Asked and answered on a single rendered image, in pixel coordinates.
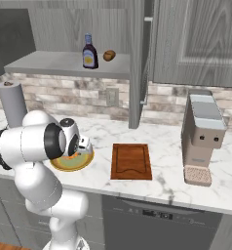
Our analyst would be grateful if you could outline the grey closed cabinet door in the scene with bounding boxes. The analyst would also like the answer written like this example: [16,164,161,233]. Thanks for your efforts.
[152,0,232,89]

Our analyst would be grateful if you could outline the beige coffee machine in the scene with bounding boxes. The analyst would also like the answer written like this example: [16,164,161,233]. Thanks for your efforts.
[180,89,228,188]

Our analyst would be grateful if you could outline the dark condiment bottle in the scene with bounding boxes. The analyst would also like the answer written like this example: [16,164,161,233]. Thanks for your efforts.
[82,32,99,70]

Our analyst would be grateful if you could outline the brown wooden cutting board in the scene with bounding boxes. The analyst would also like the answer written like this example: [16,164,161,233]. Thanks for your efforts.
[109,143,154,182]

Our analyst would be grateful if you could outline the yellow plate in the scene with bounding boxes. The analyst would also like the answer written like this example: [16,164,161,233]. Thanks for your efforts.
[49,148,96,173]

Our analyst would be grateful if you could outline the grey open wall cabinet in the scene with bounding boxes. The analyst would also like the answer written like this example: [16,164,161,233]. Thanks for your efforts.
[3,0,145,130]

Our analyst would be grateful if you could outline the orange shrimp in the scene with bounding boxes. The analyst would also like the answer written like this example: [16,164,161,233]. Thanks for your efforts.
[64,153,81,160]

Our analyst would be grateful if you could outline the grey base cabinet drawers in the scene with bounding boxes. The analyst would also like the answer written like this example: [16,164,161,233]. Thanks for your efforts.
[0,176,106,250]

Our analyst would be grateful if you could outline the grey paper towel roll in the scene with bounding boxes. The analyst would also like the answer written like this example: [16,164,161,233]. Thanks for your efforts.
[0,81,29,129]

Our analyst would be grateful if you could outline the grey dishwasher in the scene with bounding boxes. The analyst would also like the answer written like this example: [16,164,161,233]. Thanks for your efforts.
[100,193,224,250]

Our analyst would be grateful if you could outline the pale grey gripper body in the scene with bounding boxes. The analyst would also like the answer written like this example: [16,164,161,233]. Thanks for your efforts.
[76,144,94,158]

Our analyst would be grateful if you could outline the grey open cabinet door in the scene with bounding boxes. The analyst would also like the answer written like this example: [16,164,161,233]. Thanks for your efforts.
[139,0,156,105]
[0,8,37,81]

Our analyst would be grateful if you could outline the grey wall outlet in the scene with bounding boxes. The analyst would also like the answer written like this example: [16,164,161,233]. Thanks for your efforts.
[105,87,120,108]

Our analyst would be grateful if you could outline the grey base cabinet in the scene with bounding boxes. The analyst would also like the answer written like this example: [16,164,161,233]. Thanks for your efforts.
[215,213,232,250]

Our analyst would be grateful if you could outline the brown round potato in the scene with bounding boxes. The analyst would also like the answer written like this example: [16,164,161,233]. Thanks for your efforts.
[102,49,118,63]

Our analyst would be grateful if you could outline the silver cabinet door handle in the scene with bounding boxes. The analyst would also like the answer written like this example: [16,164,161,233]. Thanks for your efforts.
[139,16,154,105]

